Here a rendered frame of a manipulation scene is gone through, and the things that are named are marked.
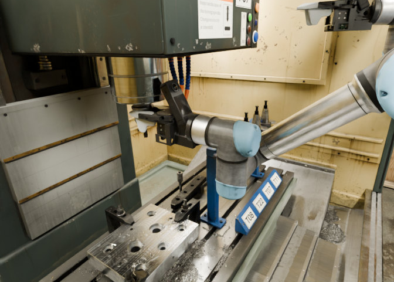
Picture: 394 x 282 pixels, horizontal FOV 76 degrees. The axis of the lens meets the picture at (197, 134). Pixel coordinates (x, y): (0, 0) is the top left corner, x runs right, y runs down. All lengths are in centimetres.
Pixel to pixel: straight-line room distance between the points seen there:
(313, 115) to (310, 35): 94
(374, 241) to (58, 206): 130
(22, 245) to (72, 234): 19
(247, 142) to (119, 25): 35
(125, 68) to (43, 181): 63
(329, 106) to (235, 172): 24
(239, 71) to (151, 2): 121
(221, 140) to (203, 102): 129
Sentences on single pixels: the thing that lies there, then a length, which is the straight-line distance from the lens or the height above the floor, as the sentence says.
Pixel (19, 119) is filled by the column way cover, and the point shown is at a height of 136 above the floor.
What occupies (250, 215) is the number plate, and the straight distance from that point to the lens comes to 107.
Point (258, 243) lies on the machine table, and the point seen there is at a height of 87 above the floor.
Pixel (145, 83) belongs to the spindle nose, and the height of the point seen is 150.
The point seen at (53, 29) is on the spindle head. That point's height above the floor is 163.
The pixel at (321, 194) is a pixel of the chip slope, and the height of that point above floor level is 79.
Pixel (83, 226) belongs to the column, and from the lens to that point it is 134.
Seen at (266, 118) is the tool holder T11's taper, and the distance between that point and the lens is 121.
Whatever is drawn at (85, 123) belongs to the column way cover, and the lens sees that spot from 115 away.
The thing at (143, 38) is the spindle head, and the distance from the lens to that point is 52.
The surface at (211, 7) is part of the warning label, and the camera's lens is 62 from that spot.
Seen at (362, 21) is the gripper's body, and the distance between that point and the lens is 92.
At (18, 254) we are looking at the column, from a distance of 124.
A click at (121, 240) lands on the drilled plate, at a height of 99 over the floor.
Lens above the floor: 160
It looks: 21 degrees down
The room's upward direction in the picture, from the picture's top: 2 degrees counter-clockwise
